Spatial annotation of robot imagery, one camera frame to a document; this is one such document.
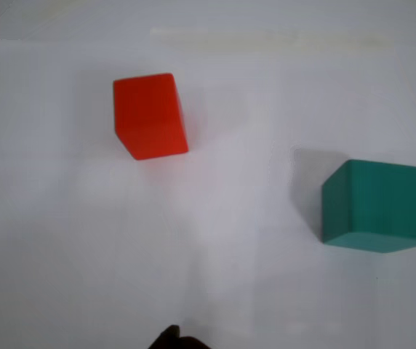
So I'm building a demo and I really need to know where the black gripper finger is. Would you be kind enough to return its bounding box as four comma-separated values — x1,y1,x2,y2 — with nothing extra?
177,336,213,349
148,324,182,349

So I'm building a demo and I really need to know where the red cube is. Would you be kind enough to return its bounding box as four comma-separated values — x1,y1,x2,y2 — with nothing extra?
112,72,190,162

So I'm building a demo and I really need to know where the teal blue cube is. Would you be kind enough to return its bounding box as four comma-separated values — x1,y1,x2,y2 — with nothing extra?
320,159,416,254

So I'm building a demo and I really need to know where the white paper sheet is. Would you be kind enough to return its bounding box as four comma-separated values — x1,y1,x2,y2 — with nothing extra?
0,38,416,349

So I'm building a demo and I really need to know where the beige masking tape strip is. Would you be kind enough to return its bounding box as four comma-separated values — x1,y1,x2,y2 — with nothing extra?
149,25,416,54

